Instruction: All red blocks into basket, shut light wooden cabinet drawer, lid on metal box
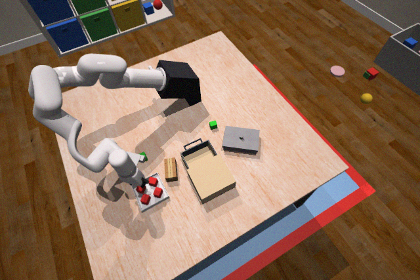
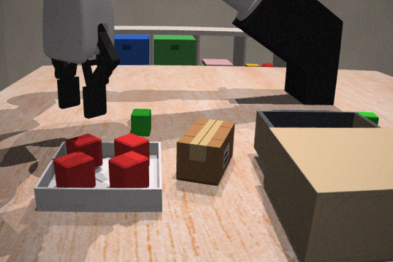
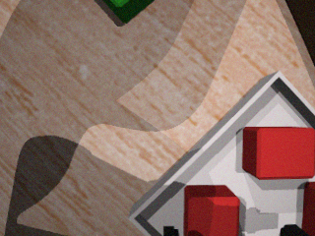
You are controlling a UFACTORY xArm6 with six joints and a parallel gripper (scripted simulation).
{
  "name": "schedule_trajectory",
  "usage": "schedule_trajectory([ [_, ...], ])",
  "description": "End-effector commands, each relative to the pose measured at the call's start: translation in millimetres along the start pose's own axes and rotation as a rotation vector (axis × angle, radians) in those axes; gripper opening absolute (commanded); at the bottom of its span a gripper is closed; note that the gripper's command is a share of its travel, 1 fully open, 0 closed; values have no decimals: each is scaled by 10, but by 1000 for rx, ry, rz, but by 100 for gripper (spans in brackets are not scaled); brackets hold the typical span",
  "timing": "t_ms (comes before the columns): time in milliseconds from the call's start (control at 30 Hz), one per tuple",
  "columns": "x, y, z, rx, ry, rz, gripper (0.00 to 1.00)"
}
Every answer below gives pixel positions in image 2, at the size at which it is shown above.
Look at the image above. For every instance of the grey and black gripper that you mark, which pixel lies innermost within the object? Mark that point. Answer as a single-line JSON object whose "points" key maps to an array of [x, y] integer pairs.
{"points": [[74, 31]]}

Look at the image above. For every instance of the brown cardboard box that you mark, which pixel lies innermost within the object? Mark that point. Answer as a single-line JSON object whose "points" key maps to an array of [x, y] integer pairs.
{"points": [[204, 151]]}

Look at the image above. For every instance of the green block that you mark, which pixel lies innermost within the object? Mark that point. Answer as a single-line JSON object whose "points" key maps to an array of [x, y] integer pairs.
{"points": [[141, 122], [371, 116]]}

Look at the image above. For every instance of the red block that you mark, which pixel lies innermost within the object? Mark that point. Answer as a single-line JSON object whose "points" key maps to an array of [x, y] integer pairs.
{"points": [[130, 170], [87, 144], [75, 170], [131, 142]]}

